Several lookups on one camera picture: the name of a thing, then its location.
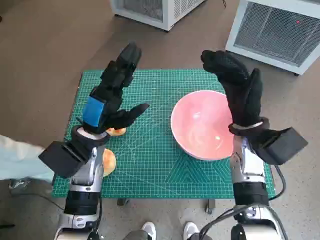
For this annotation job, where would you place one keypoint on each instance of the bare left robot hand blue tape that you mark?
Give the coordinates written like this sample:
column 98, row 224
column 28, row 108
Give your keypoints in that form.
column 93, row 110

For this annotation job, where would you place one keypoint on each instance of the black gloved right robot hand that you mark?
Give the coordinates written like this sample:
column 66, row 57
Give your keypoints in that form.
column 240, row 100

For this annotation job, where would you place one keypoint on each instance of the twisted toy bread loaf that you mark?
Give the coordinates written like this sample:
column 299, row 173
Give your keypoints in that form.
column 117, row 132

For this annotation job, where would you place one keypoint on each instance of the pink bowl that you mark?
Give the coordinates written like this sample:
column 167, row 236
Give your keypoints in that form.
column 200, row 125

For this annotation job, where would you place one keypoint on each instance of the round toy bread bun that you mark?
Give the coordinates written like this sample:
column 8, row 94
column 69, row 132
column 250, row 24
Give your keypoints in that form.
column 110, row 162

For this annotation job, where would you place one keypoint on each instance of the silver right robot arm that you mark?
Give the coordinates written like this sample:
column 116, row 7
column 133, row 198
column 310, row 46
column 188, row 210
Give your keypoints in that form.
column 250, row 170

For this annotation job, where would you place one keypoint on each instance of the green cutting mat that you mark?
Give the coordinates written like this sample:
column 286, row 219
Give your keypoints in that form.
column 150, row 150

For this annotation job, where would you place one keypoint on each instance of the large white mesh cabinet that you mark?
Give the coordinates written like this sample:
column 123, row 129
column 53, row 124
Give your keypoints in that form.
column 270, row 32

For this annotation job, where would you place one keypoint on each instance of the person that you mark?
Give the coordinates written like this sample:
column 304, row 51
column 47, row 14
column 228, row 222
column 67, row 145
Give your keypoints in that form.
column 20, row 162

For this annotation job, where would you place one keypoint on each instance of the person's shoe grey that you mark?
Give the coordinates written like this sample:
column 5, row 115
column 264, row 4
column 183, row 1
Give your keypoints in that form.
column 18, row 185

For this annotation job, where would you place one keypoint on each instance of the small white mesh cabinet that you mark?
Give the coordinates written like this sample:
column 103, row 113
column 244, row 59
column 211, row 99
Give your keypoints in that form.
column 170, row 12

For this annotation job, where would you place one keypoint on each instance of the white shoe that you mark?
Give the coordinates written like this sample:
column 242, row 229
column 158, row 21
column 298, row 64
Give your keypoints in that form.
column 190, row 230
column 149, row 230

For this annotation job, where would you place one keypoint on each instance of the person's leg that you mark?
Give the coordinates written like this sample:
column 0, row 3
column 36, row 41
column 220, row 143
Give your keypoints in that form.
column 136, row 235

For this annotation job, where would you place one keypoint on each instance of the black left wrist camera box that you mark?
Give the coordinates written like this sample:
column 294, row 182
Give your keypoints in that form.
column 62, row 157

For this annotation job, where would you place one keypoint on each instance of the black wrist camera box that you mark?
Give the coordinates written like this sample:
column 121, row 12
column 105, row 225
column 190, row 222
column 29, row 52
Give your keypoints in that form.
column 62, row 157
column 282, row 147

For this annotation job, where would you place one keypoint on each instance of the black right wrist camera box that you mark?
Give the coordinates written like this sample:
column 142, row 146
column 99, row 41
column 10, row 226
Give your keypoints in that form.
column 282, row 147

